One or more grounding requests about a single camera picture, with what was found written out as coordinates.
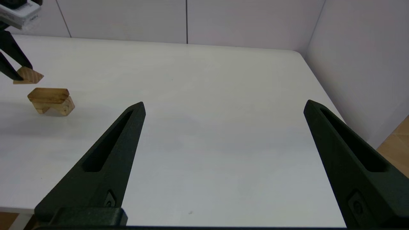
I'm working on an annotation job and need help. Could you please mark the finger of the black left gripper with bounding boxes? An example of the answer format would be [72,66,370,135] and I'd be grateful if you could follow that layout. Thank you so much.
[0,29,33,70]
[0,52,23,81]

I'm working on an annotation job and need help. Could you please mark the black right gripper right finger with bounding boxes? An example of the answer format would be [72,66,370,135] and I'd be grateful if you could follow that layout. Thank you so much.
[303,99,409,229]

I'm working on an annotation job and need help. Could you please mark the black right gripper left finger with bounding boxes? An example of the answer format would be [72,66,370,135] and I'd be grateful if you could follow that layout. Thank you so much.
[35,102,146,228]

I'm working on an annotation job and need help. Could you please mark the triangular wooden building block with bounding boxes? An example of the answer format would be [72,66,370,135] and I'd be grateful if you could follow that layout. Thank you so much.
[13,66,44,85]

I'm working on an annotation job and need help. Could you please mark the rectangular wooden building block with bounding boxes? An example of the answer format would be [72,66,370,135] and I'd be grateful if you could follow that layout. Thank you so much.
[27,88,70,104]

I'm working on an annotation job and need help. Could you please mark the arched wooden building block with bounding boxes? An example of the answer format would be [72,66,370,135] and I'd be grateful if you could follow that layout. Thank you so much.
[33,96,76,117]

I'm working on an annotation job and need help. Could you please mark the white table leg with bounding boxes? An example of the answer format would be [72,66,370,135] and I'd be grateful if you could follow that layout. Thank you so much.
[8,213,34,230]

